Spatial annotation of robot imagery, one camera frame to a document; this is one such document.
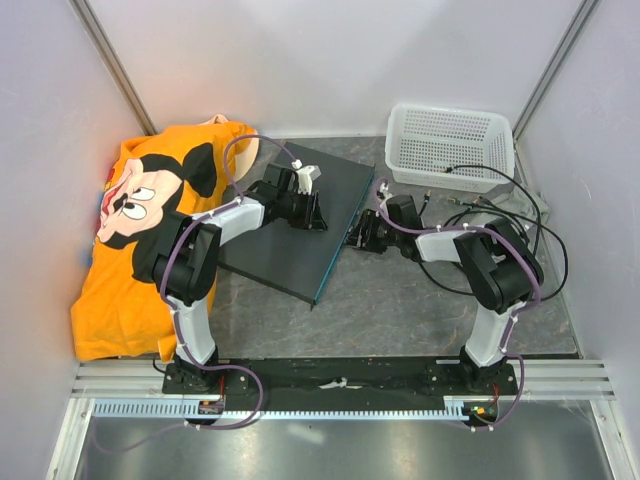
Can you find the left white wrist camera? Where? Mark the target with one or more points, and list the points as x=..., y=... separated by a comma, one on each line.
x=305, y=176

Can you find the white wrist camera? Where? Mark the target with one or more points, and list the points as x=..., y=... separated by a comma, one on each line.
x=382, y=192
x=305, y=176

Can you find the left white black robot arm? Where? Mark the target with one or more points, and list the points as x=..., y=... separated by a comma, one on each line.
x=188, y=248

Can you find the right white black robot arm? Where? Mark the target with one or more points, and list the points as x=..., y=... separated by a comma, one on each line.
x=503, y=274

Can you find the white plastic basket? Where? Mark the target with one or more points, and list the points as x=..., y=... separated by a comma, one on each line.
x=453, y=149

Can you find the white slotted cable duct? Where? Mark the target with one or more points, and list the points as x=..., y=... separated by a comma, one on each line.
x=445, y=409

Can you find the grey cloth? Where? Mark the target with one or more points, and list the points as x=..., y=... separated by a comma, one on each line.
x=515, y=202

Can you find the orange mickey mouse cloth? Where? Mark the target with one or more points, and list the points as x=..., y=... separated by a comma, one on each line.
x=186, y=168

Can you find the dark blue network switch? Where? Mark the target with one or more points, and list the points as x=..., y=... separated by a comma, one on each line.
x=295, y=261

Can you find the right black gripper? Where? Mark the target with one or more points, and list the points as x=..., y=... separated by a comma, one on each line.
x=366, y=221

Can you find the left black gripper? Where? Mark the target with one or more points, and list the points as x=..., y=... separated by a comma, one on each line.
x=312, y=218

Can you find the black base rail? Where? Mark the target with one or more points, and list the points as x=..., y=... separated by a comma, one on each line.
x=334, y=383

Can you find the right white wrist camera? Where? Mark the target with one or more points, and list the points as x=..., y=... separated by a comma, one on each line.
x=382, y=192

